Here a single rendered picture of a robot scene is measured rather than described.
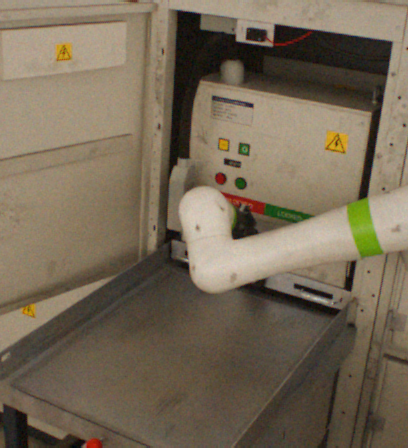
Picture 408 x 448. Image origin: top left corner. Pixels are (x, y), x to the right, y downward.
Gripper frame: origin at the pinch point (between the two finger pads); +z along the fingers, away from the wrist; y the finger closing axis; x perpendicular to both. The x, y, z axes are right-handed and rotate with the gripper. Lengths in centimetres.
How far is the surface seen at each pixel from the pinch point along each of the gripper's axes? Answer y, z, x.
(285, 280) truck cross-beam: 7.9, 11.6, 8.0
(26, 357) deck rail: 43, -40, -29
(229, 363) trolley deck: 31.0, -17.1, 9.8
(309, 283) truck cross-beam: 6.9, 11.0, 14.8
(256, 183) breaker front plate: -14.1, 0.3, -3.8
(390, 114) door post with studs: -34.4, -16.3, 29.0
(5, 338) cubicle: 54, 33, -89
